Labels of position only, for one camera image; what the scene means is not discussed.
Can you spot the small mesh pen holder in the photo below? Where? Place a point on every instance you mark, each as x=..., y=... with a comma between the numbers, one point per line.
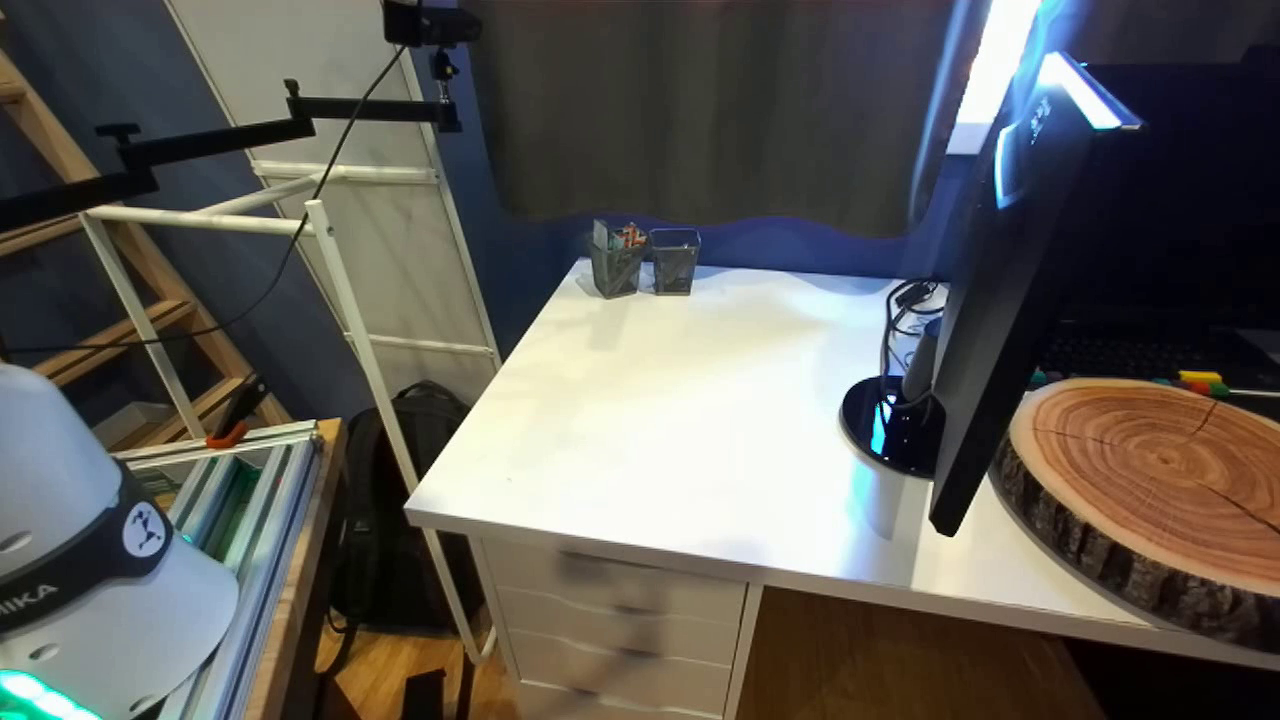
x=675, y=267

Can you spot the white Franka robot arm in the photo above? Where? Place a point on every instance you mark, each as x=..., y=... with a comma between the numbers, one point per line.
x=64, y=534

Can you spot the mesh pen holder with pens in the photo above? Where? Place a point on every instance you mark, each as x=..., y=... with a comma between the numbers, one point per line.
x=614, y=268

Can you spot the orange tipped pen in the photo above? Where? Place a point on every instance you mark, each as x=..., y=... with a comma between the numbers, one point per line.
x=634, y=237

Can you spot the black round monitor stand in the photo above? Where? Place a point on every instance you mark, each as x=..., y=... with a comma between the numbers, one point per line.
x=888, y=427

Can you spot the black desktop monitor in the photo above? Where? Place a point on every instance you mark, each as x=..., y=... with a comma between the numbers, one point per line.
x=1014, y=267

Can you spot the white drawer unit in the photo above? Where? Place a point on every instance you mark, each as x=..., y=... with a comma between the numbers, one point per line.
x=614, y=626

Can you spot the black backpack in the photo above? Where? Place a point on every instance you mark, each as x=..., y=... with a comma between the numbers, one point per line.
x=400, y=505

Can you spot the white desk leg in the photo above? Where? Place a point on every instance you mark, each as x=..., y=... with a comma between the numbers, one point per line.
x=455, y=603

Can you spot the white leaning board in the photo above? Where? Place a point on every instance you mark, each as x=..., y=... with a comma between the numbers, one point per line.
x=306, y=82

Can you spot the white metal rack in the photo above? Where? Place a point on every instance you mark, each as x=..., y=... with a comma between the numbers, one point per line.
x=201, y=217

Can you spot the wooden ladder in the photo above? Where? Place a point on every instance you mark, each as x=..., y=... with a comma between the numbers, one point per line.
x=173, y=286

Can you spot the round wood slice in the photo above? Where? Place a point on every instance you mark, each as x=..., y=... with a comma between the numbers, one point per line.
x=1160, y=492

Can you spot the colourful small blocks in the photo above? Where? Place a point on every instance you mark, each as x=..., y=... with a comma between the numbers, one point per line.
x=1202, y=382

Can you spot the black camera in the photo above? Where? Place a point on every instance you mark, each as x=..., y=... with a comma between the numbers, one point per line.
x=431, y=23

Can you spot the black camera boom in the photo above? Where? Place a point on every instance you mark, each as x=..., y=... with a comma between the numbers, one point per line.
x=213, y=140

